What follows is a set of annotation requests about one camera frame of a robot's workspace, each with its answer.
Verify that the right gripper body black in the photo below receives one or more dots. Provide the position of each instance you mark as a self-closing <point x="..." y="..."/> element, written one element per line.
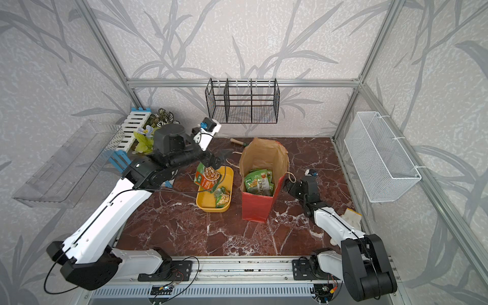
<point x="296" y="190"/>

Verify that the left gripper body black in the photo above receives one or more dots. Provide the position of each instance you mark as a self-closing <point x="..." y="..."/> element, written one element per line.
<point x="191" y="153"/>

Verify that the red paper bag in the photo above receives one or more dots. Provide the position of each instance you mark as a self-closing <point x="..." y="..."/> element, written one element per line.
<point x="263" y="166"/>

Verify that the large green condiment packet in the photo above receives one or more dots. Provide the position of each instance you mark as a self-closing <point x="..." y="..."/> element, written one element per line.
<point x="259" y="182"/>

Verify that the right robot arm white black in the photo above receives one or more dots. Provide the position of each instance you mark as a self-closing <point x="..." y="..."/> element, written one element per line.
<point x="350" y="251"/>

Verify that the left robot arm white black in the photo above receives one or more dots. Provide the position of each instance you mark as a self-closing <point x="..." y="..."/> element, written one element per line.
<point x="139" y="181"/>

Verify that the small green toy rake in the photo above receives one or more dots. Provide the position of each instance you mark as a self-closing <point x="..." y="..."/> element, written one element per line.
<point x="240" y="143"/>

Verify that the potted artificial plant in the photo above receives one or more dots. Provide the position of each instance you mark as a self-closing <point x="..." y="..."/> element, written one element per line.
<point x="144" y="136"/>

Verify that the small green packet in tray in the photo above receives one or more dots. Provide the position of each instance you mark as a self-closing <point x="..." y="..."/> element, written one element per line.
<point x="222" y="197"/>

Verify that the blue white slatted rack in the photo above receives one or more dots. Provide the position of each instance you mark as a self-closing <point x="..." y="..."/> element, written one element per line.
<point x="121" y="144"/>

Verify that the yellow plastic tray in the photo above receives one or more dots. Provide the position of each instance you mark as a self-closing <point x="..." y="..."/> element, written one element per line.
<point x="206" y="201"/>

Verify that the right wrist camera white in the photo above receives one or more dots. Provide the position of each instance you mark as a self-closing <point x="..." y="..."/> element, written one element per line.
<point x="311" y="172"/>

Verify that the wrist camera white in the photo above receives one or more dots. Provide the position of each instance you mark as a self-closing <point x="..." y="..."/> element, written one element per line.
<point x="206" y="131"/>
<point x="311" y="172"/>

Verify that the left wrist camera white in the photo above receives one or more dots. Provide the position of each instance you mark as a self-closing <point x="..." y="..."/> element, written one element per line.
<point x="206" y="131"/>

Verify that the black wire wall basket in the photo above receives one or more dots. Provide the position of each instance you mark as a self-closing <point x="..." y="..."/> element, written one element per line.
<point x="244" y="102"/>

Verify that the white mesh wall basket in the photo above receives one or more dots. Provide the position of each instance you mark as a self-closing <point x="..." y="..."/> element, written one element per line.
<point x="380" y="160"/>

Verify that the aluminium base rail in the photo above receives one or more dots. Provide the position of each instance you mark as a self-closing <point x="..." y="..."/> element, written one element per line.
<point x="228" y="270"/>

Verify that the clear plastic wall shelf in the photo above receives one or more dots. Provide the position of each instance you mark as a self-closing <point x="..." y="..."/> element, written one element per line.
<point x="63" y="180"/>

